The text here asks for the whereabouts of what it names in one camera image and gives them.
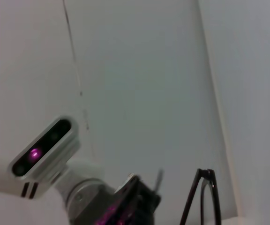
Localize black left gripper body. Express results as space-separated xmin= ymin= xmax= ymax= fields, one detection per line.
xmin=95 ymin=175 xmax=161 ymax=225

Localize black glasses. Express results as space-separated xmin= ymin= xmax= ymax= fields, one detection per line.
xmin=179 ymin=168 xmax=222 ymax=225

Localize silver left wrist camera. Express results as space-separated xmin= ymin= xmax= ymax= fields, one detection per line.
xmin=7 ymin=115 xmax=81 ymax=200

